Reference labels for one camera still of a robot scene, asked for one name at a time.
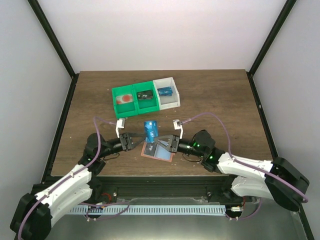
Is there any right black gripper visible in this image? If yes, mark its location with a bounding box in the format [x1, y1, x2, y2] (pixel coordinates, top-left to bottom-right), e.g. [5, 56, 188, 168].
[154, 134, 206, 158]

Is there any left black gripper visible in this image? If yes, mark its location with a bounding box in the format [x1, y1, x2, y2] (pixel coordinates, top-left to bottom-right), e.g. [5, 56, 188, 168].
[99, 133, 147, 159]

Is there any black VIP card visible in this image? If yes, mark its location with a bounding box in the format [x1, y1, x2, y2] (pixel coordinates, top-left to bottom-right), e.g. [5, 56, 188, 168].
[137, 91, 155, 101]

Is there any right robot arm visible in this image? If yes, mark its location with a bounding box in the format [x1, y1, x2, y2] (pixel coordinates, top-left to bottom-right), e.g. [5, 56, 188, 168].
[154, 130, 310, 212]

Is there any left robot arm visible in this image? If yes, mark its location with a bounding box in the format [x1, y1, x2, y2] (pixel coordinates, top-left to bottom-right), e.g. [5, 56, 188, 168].
[10, 132, 146, 240]

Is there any black card in holder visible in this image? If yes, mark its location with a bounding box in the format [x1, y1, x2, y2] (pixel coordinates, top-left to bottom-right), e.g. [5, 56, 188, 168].
[142, 142, 157, 157]

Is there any red white card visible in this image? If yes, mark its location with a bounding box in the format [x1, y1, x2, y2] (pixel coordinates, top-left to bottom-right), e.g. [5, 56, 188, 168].
[115, 94, 134, 105]

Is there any black card in bin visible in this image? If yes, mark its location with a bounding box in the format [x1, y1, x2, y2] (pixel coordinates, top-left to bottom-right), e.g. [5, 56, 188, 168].
[136, 90, 154, 101]

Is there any blue card in bin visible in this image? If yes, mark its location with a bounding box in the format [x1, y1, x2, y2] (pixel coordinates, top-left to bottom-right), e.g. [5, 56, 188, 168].
[157, 88, 173, 97]

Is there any left green bin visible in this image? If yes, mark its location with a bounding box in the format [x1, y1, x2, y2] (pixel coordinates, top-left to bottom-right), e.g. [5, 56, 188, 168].
[111, 84, 138, 119]

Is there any green bin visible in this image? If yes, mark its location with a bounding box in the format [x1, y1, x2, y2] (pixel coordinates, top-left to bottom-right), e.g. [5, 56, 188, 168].
[132, 81, 160, 115]
[111, 84, 138, 119]

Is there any middle green bin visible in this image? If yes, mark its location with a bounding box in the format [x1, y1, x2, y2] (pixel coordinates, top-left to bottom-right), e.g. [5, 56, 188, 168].
[132, 81, 160, 115]

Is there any white bin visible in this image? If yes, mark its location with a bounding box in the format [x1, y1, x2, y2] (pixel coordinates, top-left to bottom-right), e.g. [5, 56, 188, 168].
[153, 77, 181, 111]

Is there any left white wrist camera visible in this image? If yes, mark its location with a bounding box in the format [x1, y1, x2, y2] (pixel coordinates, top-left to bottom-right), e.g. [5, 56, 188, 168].
[115, 118, 126, 138]

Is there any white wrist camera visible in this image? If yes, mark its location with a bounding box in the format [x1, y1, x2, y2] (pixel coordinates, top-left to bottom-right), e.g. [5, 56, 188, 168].
[173, 119, 184, 139]
[115, 118, 126, 138]

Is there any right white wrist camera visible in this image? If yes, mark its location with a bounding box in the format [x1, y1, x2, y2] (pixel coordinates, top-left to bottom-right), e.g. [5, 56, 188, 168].
[173, 119, 184, 139]

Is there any black aluminium front rail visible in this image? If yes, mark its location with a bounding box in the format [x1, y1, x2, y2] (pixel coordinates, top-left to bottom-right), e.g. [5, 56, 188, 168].
[95, 175, 236, 199]

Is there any light blue slotted cable duct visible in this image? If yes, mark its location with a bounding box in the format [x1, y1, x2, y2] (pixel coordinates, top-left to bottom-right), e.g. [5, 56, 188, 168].
[68, 205, 226, 216]

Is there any left black frame post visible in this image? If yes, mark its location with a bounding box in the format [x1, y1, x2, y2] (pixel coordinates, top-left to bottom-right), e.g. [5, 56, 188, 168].
[27, 0, 77, 79]

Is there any black frame post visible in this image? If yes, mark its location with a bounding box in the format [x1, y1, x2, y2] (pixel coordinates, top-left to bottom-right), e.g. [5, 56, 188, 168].
[27, 0, 77, 79]
[248, 0, 298, 77]

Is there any right black frame post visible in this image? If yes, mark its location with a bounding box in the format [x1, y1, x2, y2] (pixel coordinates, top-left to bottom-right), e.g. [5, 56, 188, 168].
[248, 0, 298, 77]

